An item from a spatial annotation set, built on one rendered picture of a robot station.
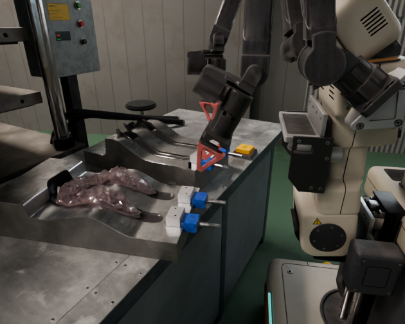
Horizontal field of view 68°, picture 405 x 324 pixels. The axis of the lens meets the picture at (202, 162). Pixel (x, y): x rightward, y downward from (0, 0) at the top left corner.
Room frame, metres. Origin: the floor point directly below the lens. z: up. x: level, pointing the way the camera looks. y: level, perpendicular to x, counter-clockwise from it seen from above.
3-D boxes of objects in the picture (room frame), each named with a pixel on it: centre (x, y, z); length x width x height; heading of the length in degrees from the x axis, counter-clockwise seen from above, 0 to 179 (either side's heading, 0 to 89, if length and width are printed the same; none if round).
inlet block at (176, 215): (0.62, 0.02, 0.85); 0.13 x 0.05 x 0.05; 79
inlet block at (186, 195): (0.73, 0.00, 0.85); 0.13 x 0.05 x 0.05; 79
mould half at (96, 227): (0.72, 0.28, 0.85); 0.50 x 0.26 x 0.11; 79
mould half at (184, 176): (1.07, 0.18, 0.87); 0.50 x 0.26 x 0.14; 61
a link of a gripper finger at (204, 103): (0.99, -0.03, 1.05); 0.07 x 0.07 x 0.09; 61
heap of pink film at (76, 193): (0.73, 0.27, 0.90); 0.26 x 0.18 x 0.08; 79
